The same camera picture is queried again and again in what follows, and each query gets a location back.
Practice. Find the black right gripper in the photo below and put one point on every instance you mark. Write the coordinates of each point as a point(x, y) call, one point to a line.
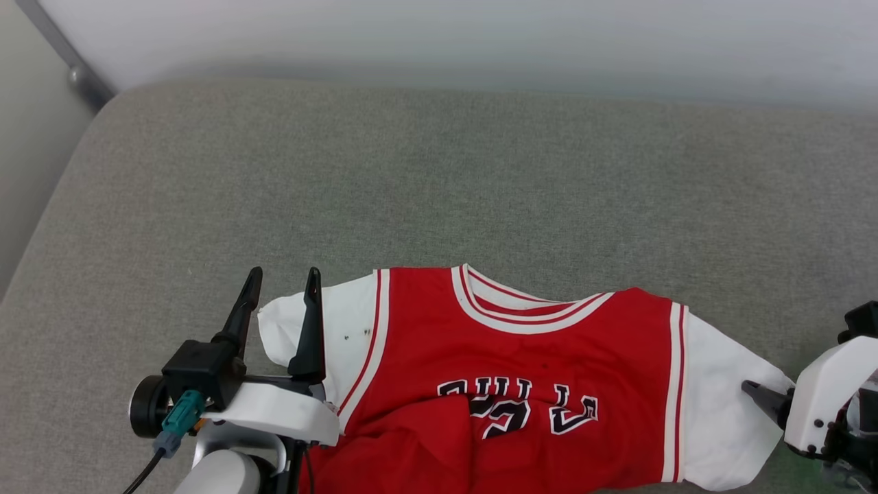
point(854, 439)

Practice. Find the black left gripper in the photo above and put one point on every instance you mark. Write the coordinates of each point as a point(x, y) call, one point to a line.
point(147, 408)

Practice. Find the red and white basketball jersey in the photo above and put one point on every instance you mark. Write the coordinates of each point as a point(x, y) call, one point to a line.
point(521, 357)

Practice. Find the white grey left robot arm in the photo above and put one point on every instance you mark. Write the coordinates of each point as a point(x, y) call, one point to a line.
point(219, 477)

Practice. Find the grey fabric sofa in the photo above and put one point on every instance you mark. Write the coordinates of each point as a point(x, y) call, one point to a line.
point(480, 178)

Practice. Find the grey metal pole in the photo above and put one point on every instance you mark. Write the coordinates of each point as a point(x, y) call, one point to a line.
point(86, 82)

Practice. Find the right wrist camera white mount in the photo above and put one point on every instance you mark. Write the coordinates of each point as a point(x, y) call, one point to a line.
point(823, 384)

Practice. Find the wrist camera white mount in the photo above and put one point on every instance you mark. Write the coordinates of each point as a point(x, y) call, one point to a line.
point(274, 412)
point(823, 384)

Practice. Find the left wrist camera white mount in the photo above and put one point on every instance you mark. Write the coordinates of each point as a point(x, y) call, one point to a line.
point(274, 412)

